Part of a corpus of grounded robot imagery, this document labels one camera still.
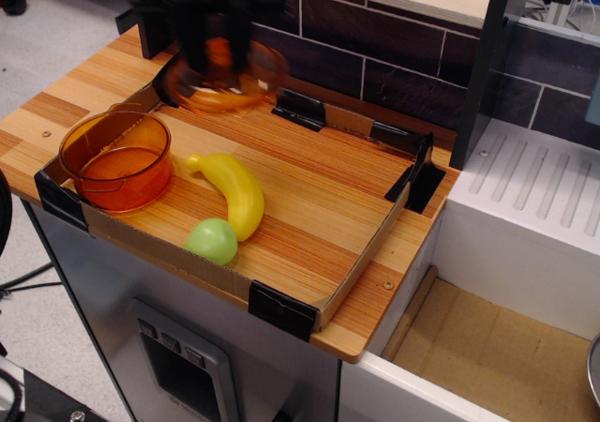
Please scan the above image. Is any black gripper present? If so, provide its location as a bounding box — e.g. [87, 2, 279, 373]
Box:
[131, 0, 284, 74]

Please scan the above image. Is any orange transparent pot lid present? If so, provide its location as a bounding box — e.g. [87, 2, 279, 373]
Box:
[163, 38, 288, 113]

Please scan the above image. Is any orange transparent plastic pot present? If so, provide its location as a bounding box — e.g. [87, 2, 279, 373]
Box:
[58, 103, 173, 213]

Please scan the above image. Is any yellow plastic banana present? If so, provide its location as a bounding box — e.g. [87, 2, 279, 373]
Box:
[186, 153, 265, 242]

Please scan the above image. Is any black caster wheel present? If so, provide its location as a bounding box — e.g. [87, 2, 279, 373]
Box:
[1, 0, 26, 16]

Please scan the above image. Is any green plastic apple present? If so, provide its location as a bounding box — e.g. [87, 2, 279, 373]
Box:
[185, 218, 238, 265]

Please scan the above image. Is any cardboard fence with black tape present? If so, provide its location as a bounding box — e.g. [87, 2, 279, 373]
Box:
[35, 60, 448, 340]

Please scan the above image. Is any grey toy dishwasher front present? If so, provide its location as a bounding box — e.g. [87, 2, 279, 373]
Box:
[25, 203, 340, 421]

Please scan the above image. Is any white toy sink unit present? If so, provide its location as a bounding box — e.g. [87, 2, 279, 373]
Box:
[338, 121, 599, 421]

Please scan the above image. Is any metal bowl rim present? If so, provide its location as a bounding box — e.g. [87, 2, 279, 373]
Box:
[586, 335, 600, 405]

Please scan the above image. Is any black shelf post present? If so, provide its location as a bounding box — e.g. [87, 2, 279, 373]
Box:
[450, 0, 509, 170]

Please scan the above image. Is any black cable on floor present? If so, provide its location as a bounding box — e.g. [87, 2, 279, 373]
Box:
[0, 261, 63, 296]

